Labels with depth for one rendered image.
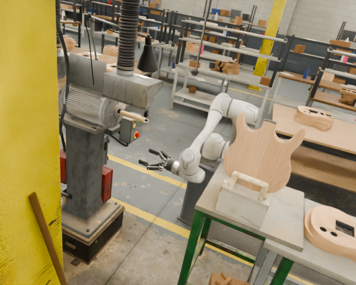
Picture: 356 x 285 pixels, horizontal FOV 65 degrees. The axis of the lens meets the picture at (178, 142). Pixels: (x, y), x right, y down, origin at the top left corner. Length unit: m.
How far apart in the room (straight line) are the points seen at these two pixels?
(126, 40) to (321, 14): 11.21
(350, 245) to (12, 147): 1.62
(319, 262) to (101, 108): 1.51
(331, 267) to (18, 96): 1.59
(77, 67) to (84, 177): 0.80
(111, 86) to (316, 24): 11.24
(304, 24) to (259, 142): 11.16
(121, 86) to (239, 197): 0.91
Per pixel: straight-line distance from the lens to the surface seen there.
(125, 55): 1.67
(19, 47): 0.83
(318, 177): 3.65
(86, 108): 1.92
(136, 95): 1.64
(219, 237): 2.92
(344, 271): 1.79
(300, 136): 1.45
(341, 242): 1.80
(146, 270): 2.52
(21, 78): 0.84
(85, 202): 2.37
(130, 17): 1.64
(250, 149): 1.51
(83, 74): 1.94
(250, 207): 1.62
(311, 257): 1.75
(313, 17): 12.53
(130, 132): 2.18
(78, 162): 2.20
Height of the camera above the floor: 1.98
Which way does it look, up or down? 27 degrees down
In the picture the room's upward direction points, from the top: 11 degrees clockwise
